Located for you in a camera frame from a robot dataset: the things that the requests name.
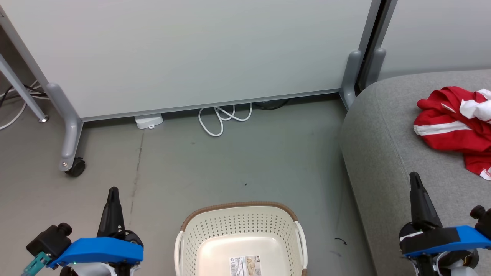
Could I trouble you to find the red and white garment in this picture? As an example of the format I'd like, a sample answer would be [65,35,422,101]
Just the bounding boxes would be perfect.
[413,86,491,181]

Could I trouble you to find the coiled white cable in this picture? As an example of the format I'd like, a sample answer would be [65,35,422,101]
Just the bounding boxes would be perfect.
[198,103,253,137]

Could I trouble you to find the white partition panel grey frame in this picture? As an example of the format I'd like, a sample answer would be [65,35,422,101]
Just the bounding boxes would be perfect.
[378,0,491,81]

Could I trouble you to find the paper label sticker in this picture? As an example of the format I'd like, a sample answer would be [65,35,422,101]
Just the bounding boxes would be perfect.
[229,256,262,276]

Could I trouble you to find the grey metal table leg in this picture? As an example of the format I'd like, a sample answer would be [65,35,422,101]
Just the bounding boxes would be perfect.
[0,52,49,123]

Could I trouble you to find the thin black cable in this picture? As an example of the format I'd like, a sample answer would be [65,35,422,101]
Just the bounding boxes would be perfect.
[0,84,46,110]

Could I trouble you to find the black floor cable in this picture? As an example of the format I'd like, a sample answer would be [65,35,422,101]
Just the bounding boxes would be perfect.
[253,99,291,111]

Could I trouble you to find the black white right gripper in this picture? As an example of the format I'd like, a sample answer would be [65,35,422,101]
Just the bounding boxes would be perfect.
[399,172,461,255]

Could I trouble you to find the long white cable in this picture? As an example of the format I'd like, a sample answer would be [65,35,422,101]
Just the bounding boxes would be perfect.
[0,80,50,131]

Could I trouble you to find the grey fabric sofa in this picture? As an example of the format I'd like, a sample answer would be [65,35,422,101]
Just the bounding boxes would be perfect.
[339,70,491,276]

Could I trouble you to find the wide white partition panel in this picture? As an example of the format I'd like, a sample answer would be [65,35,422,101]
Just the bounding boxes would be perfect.
[0,0,383,122]

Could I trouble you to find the long grey partition foot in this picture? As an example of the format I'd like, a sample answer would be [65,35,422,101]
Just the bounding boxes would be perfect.
[46,82,84,172]

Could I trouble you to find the cream laundry basket brown rim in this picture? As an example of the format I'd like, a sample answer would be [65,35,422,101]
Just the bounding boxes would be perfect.
[174,202,308,276]

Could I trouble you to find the black caster wheel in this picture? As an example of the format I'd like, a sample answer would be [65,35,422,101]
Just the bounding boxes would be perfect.
[64,157,86,177]

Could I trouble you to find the short grey partition foot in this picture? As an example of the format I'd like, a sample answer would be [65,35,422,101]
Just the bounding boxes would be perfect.
[364,47,387,89]
[339,49,363,111]

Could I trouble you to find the white power adapter box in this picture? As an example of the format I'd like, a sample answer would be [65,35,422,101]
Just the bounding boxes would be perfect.
[134,113,164,130]

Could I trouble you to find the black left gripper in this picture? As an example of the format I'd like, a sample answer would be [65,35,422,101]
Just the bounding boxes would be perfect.
[97,187,144,246]

